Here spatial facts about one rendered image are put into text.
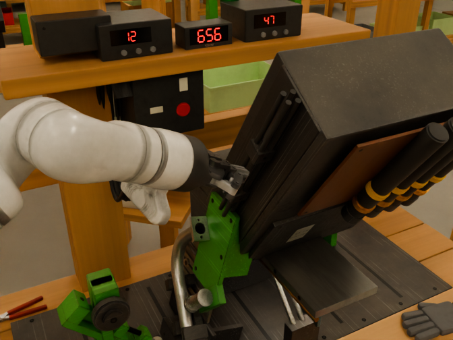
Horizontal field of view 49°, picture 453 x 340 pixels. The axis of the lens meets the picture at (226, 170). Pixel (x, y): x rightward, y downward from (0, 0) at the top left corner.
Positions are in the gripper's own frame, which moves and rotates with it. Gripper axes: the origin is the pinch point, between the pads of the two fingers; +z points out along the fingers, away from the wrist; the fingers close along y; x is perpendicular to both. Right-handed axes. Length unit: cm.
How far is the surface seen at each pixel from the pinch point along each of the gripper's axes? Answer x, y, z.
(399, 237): 12, 3, 103
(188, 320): 43, 10, 28
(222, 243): 21.4, 10.7, 24.2
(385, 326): 26, -16, 67
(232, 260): 24.1, 8.3, 27.8
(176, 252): 32.9, 22.2, 27.6
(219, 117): 6, 51, 52
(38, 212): 150, 210, 128
